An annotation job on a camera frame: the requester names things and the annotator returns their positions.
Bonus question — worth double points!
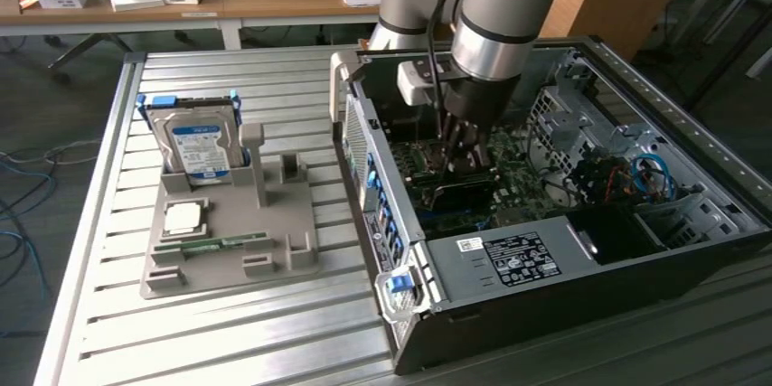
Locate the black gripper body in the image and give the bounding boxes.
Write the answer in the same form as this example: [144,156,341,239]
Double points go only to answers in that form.
[443,73,524,129]

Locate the metal CPU socket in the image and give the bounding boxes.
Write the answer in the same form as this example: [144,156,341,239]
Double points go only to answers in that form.
[415,139,451,170]

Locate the green motherboard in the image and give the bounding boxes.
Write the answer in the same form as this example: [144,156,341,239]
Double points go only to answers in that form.
[385,118,572,240]

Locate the grey power supply unit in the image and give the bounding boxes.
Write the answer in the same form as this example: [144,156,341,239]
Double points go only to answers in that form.
[415,216,596,304]

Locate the blue case release latch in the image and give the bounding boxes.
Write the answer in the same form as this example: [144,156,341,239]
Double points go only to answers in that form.
[385,270,416,296]

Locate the black open PC case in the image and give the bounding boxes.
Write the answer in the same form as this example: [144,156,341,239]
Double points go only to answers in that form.
[329,35,772,376]

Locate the grey parts rack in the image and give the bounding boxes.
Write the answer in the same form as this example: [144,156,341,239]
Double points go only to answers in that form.
[139,122,321,300]

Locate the hard disk blue carrier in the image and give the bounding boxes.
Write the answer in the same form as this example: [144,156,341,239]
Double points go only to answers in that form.
[135,89,252,187]

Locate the green RAM stick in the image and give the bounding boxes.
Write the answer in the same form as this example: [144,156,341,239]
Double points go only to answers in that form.
[151,231,271,257]

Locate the silver CPU chip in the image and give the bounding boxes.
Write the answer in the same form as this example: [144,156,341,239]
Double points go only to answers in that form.
[159,202,204,236]

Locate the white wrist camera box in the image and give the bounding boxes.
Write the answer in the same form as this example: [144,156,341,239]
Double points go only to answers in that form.
[396,60,457,107]

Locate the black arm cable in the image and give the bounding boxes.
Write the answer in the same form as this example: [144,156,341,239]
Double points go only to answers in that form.
[424,0,472,111]

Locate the black red wire bundle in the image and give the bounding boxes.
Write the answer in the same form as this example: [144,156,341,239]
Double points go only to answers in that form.
[569,155,635,204]

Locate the blue data wire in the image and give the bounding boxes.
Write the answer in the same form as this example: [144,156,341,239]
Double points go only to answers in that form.
[629,153,680,204]

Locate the white floor cable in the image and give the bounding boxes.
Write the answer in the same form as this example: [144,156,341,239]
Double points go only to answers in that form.
[0,139,101,165]

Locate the blue floor cable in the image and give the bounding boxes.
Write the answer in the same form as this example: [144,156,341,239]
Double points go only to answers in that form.
[0,150,59,315]

